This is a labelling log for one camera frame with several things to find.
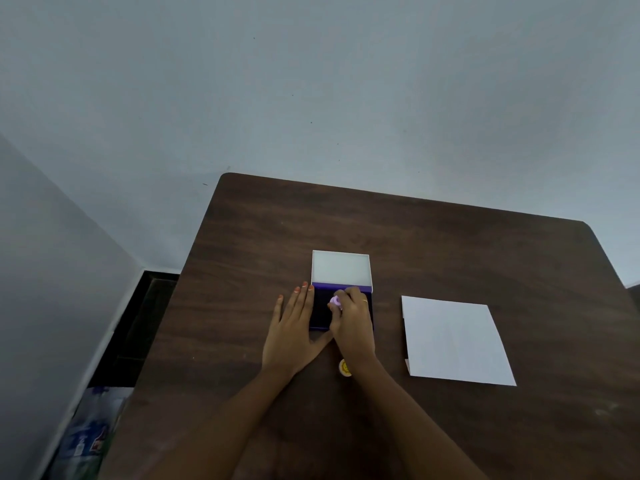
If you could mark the person's left hand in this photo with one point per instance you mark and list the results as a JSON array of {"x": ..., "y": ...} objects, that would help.
[{"x": 290, "y": 339}]

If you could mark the person's right hand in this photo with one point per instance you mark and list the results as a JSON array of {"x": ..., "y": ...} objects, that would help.
[{"x": 354, "y": 330}]

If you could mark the person's left thumb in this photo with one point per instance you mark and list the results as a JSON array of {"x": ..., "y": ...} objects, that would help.
[{"x": 322, "y": 340}]

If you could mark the person's left little finger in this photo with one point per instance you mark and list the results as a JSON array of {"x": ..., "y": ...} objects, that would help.
[{"x": 276, "y": 309}]

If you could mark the person's left middle finger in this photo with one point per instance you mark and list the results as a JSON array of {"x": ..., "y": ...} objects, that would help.
[{"x": 298, "y": 302}]

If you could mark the person's right fingers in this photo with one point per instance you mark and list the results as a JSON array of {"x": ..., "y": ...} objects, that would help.
[{"x": 348, "y": 302}]

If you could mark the small lilac stamp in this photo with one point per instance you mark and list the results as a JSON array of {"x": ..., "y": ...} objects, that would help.
[{"x": 335, "y": 300}]

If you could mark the purple ink stamp pad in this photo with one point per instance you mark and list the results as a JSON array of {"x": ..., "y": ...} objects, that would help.
[{"x": 341, "y": 282}]

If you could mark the person's left forearm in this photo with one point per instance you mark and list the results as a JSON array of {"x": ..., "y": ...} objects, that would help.
[{"x": 210, "y": 429}]

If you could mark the person's right forearm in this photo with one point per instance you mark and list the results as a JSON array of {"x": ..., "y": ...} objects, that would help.
[{"x": 417, "y": 424}]

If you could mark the small yellow round stamp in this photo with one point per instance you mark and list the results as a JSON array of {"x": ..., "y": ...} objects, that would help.
[{"x": 344, "y": 368}]

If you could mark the white paper sheet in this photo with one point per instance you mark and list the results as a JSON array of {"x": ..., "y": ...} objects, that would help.
[{"x": 454, "y": 340}]

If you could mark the plastic bag with blue print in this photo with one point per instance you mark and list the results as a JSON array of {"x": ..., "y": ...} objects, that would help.
[{"x": 87, "y": 434}]

